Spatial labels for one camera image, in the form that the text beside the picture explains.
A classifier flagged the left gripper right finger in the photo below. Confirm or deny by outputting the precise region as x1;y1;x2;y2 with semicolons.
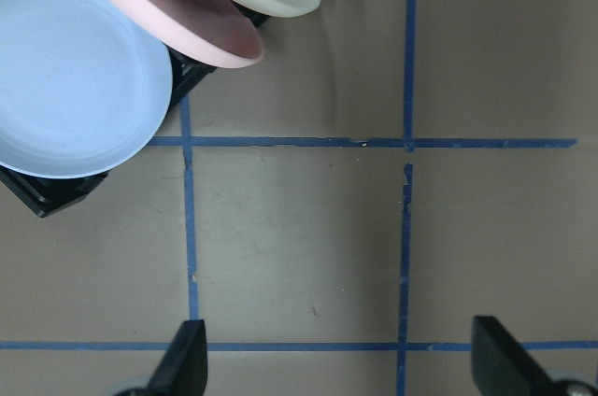
471;316;566;396

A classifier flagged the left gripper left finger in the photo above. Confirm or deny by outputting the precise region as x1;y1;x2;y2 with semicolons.
148;319;207;396

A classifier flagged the blue plate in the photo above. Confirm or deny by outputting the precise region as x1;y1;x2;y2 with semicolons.
1;0;172;178

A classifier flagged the black plate rack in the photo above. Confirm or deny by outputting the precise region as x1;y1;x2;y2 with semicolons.
1;0;264;217

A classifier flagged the pink plate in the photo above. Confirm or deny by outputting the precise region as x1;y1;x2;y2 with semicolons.
108;0;264;68

